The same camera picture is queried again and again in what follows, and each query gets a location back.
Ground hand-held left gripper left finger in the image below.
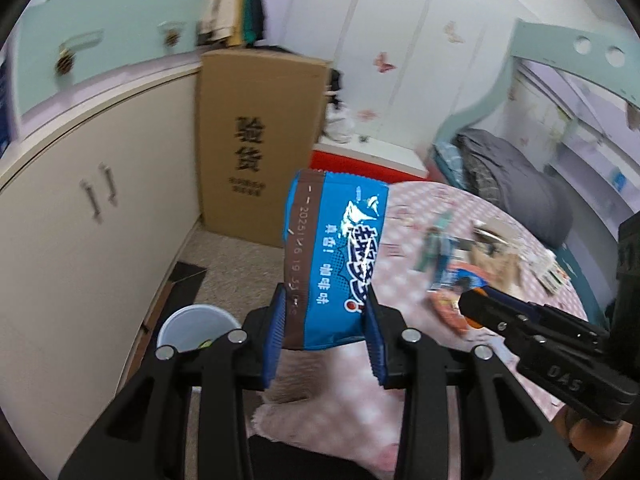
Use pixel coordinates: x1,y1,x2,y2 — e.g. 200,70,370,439
59,282,291,480

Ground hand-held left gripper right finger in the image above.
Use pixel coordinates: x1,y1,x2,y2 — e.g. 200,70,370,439
364,294,586,480

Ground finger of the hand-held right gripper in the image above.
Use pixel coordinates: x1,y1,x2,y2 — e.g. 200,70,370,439
459,291,538,348
480,285,611,345

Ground orange snack packet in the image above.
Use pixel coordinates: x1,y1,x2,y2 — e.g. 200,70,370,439
429,290,473,336

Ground yellow white medicine box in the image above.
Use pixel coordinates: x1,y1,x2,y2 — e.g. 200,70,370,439
531,250,571,297

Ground blue white packet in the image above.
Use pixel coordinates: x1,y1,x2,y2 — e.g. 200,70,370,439
432,260,485,295

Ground beige paper wrapper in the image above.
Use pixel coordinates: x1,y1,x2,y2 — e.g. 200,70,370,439
470,220,523,288

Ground blue plastic bin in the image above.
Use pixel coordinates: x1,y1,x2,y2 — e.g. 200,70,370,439
156,305,242,356

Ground teal wrapper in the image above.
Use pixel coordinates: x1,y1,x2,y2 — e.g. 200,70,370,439
417,211,455,275

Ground blue snack wrapper brown edge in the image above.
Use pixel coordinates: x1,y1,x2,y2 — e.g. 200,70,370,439
282,169,390,351

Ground person's right hand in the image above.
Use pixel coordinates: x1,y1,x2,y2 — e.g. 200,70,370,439
567,411,640,477

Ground pink checkered tablecloth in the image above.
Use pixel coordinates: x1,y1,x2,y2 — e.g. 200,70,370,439
250,180,591,480

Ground teal candy print bedsheet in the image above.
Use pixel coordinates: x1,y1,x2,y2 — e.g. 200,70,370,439
555,245,618,321

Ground grey blanket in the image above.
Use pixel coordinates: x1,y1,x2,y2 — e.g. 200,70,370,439
457,127,575,248

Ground striped blue pillow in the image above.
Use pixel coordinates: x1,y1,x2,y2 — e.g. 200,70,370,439
434,141,468,188

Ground red white storage box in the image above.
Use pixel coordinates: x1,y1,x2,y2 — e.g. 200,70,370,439
310,149,426,183

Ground white board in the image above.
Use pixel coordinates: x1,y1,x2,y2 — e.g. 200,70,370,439
320,136,431,178

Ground cream cabinet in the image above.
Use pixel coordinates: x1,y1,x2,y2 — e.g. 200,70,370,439
0,57,206,461

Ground white plastic bag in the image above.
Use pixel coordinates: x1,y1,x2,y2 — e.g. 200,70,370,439
324,107,357,143

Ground large cardboard box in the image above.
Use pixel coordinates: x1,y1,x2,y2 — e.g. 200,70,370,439
192,49,335,250

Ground white wardrobe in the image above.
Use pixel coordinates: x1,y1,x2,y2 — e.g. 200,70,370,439
260,0,546,161

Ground green hanging garment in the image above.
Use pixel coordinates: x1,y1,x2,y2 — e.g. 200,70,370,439
242,0,266,46

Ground cream hanging coat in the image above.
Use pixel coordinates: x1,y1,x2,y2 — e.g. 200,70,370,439
197,0,246,41

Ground teal drawer unit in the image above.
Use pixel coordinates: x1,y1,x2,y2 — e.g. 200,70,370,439
10,0,211,126

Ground metal cabinet handle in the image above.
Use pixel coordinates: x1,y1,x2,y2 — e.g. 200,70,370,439
98,162,118,207
80,177,103,221

